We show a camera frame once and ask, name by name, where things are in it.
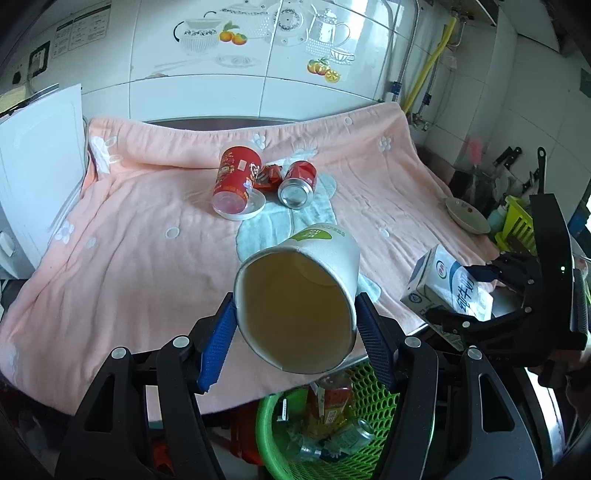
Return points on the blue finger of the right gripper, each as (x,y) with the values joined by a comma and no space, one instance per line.
(484,273)
(453,322)

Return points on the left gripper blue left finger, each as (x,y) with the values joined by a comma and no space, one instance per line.
(214,337)

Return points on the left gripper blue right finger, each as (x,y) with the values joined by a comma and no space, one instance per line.
(379,351)

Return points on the white milk carton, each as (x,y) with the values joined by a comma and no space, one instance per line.
(439,280)

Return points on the red yellow drink bottle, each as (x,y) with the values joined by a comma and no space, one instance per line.
(327,400)

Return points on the white paper cup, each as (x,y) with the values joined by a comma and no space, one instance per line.
(296,301)

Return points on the red snack cup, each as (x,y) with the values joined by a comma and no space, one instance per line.
(239,166)

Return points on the green plastic trash basket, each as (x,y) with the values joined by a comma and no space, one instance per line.
(280,419)

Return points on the white ceramic dish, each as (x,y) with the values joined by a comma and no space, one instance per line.
(467,217)

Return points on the yellow green dish rack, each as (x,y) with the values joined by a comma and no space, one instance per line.
(517,234)

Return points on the clear plastic cup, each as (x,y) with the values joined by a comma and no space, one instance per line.
(343,444)

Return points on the pink blanket cloth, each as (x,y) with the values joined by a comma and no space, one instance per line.
(142,256)

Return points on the red soda can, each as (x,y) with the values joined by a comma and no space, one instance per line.
(298,186)

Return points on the red snack wrapper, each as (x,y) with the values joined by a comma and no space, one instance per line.
(269,178)

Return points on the black handled pan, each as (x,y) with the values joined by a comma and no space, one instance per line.
(538,177)

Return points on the black wall socket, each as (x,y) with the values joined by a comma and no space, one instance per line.
(38,60)

